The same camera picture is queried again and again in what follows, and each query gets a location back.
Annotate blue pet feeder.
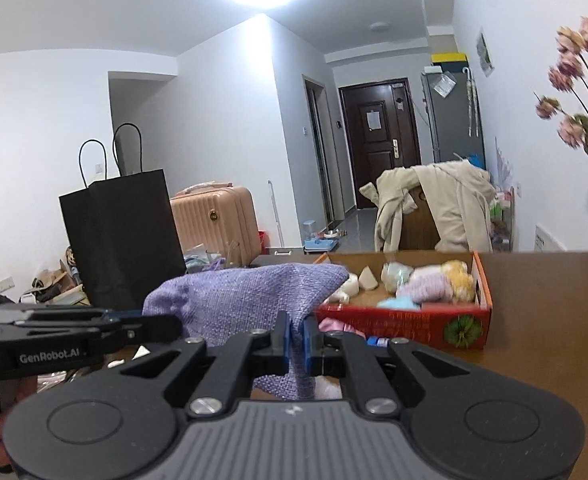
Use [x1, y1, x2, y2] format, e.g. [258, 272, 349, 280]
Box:
[301, 220, 345, 251]

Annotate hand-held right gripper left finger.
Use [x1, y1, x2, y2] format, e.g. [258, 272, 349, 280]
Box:
[105, 311, 295, 420]

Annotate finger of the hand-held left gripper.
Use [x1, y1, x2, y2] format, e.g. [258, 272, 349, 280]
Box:
[89, 315, 185, 357]
[19, 307, 143, 323]

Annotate dried pink roses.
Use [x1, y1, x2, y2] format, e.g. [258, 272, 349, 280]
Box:
[534, 15, 588, 167]

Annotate grey refrigerator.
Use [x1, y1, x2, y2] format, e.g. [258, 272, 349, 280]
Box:
[420, 67, 488, 169]

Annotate shelf with bottles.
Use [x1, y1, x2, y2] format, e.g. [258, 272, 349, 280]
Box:
[489, 187, 516, 253]

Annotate clear plastic bag on refrigerator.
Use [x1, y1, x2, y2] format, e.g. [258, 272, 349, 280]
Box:
[433, 71, 458, 99]

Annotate red cardboard box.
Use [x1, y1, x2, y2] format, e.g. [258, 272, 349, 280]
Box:
[314, 251, 493, 351]

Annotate pink ribbed suitcase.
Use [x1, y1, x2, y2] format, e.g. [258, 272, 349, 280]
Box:
[170, 185, 263, 267]

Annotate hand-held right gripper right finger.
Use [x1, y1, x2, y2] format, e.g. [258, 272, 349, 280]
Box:
[300, 318, 475, 419]

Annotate pink scrunchie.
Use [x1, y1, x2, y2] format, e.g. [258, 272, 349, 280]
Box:
[319, 317, 365, 336]

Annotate white soft cloth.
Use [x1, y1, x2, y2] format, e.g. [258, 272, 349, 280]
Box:
[314, 377, 345, 401]

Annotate wall poster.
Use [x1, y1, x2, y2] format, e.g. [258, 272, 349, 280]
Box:
[476, 30, 496, 77]

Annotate lilac fluffy towel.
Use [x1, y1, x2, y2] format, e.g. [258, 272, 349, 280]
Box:
[396, 266, 453, 304]

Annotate yellow plush toy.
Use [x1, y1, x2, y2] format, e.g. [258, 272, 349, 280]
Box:
[441, 260, 476, 304]

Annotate white folded umbrella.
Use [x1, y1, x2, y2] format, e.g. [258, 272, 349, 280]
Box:
[464, 66, 478, 136]

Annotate brown chair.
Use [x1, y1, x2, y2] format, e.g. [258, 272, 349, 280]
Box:
[399, 185, 443, 251]

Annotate blue plush toy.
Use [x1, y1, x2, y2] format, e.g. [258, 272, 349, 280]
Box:
[376, 296, 420, 311]

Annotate purple knitted cloth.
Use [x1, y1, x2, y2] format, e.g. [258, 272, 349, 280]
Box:
[143, 262, 350, 401]

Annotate black paper bag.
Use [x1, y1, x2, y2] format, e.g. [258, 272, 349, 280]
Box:
[59, 122, 188, 312]

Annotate dark brown door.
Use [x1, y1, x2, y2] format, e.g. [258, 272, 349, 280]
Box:
[339, 78, 423, 209]

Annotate clear plastic bag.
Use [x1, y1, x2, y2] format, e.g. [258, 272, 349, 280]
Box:
[433, 71, 458, 99]
[381, 261, 415, 294]

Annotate beige coat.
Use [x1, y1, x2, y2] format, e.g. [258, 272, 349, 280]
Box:
[374, 162, 498, 254]

